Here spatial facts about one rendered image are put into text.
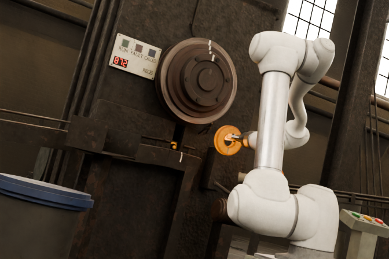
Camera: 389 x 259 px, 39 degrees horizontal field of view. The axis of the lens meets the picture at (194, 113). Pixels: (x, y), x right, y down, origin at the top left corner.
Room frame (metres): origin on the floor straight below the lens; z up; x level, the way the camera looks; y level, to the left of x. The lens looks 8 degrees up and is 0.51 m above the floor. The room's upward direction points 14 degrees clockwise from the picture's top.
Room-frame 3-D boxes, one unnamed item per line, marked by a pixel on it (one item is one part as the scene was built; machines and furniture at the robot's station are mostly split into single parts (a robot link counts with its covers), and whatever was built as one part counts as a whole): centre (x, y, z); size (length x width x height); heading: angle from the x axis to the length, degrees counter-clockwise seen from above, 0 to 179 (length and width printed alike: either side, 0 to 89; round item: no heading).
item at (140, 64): (2.90, 0.38, 1.15); 0.26 x 0.02 x 0.18; 116
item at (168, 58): (2.95, 0.03, 1.11); 0.47 x 0.06 x 0.47; 116
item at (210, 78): (2.87, -0.02, 1.11); 0.28 x 0.06 x 0.28; 116
